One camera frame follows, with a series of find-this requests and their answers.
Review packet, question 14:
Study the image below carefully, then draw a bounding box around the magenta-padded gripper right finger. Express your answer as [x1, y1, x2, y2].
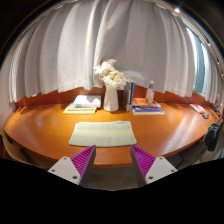
[129, 144, 179, 188]

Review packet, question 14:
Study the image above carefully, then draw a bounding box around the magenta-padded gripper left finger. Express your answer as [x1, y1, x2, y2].
[48, 144, 97, 188]

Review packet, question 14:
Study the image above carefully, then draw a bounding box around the light green towel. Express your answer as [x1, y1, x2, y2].
[68, 120, 138, 148]

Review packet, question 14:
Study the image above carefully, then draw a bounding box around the white book under blue book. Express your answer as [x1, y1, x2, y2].
[132, 110, 165, 116]

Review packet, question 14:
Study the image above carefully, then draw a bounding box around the yellow flat book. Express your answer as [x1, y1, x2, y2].
[63, 105, 98, 115]

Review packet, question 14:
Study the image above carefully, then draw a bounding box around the blue flat book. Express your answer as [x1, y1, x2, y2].
[132, 106, 165, 113]

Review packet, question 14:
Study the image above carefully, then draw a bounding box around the grey-green flat book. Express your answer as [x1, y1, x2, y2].
[67, 103, 98, 112]

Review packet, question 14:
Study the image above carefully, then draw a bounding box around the black garment on chair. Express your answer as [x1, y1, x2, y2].
[203, 123, 222, 153]

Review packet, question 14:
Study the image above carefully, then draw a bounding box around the orange flat book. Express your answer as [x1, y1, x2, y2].
[132, 97, 162, 108]

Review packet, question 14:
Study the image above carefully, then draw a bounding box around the thick white book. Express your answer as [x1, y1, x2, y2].
[73, 94, 102, 109]

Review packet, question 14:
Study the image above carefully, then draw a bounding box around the red and white packet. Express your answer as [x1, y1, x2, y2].
[189, 103, 206, 115]

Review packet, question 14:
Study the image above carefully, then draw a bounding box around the clear plastic bottle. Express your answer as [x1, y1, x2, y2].
[146, 80, 156, 104]

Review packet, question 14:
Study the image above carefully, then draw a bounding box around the upright blue book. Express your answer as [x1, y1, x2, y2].
[129, 81, 136, 113]

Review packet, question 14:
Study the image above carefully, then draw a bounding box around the upright dark grey book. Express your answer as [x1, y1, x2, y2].
[123, 80, 133, 112]

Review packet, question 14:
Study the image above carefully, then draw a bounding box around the white ceramic vase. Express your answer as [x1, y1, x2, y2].
[102, 84, 120, 113]

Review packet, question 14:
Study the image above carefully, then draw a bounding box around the white flower bouquet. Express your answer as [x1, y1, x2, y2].
[92, 58, 128, 90]

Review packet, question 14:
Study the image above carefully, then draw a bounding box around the window pane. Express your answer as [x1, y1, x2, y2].
[191, 28, 212, 96]

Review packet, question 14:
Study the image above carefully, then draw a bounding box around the white curtain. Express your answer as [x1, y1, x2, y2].
[8, 0, 224, 105]

